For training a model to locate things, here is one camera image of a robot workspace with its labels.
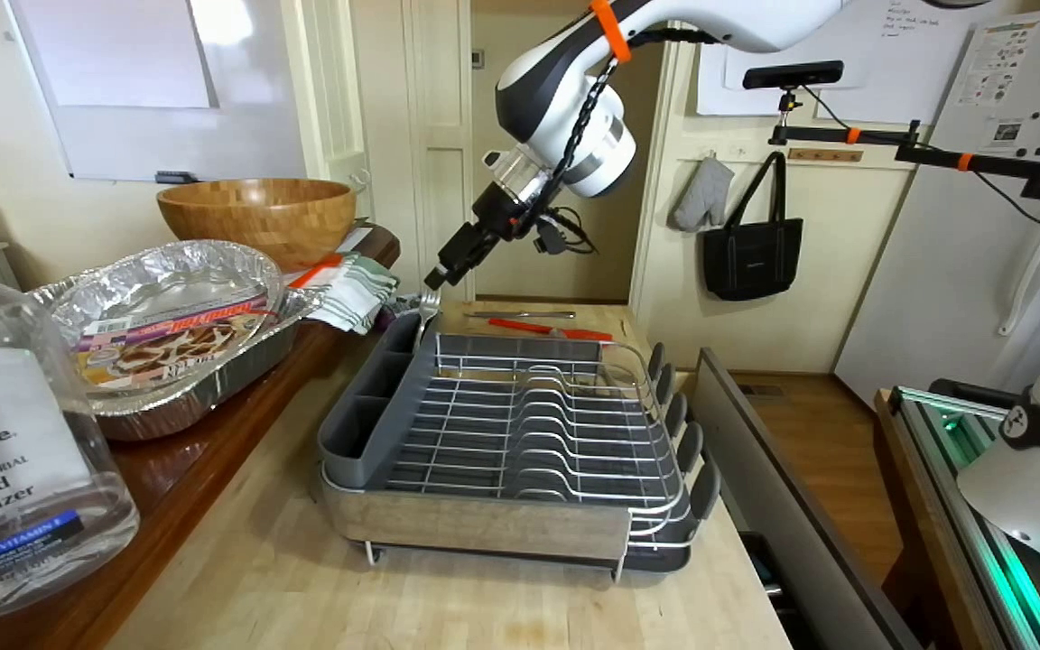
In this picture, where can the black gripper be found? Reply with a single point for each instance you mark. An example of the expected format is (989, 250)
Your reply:
(499, 217)

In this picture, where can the silver fork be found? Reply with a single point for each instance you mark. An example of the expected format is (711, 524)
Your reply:
(420, 309)

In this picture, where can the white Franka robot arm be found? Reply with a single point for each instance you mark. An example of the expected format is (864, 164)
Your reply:
(714, 19)

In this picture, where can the grey dish drying rack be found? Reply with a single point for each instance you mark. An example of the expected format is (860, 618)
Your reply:
(509, 446)

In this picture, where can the silver spoon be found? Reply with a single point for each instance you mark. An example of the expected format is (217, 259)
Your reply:
(523, 312)

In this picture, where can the red silicone spatula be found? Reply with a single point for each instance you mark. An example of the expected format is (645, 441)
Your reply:
(533, 327)

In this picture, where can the cream interior door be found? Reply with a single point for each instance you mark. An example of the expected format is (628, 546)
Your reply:
(617, 255)

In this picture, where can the wooden bowl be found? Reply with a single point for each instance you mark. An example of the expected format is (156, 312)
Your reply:
(257, 217)

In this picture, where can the grey oven mitt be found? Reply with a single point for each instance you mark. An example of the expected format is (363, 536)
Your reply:
(701, 197)

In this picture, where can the covered aluminium foil tray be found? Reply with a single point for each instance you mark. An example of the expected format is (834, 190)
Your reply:
(170, 327)

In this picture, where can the black tote bag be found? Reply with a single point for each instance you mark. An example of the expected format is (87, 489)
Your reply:
(752, 255)

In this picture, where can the dark wooden shelf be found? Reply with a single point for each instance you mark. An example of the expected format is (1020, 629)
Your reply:
(170, 472)

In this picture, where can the clear hand sanitizer bottle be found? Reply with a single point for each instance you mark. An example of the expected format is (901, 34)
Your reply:
(15, 481)

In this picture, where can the white refrigerator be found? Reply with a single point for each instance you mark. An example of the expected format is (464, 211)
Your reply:
(966, 277)

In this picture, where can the wooden hook rail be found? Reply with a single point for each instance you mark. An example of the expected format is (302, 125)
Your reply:
(824, 152)

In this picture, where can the black stereo camera bar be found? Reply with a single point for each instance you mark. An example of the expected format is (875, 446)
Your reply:
(797, 73)

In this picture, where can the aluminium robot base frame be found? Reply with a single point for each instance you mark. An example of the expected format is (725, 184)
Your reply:
(966, 518)

